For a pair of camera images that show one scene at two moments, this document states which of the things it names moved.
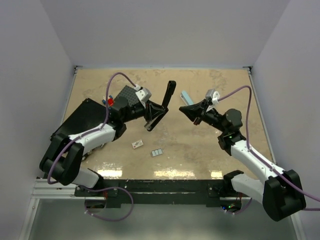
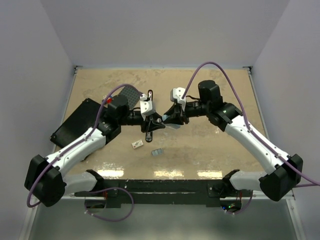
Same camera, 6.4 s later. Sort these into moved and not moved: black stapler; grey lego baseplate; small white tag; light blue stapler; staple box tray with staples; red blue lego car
Moved: black stapler; light blue stapler
Not moved: staple box tray with staples; red blue lego car; small white tag; grey lego baseplate
